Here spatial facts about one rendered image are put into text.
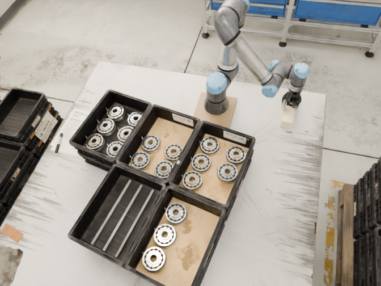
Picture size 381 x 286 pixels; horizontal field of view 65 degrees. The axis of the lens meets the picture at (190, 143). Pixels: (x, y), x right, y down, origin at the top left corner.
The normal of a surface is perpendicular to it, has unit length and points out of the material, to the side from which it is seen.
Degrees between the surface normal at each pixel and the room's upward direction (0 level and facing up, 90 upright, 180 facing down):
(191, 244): 0
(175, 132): 0
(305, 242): 0
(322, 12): 90
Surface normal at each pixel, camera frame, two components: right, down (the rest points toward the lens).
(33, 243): -0.09, -0.51
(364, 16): -0.27, 0.84
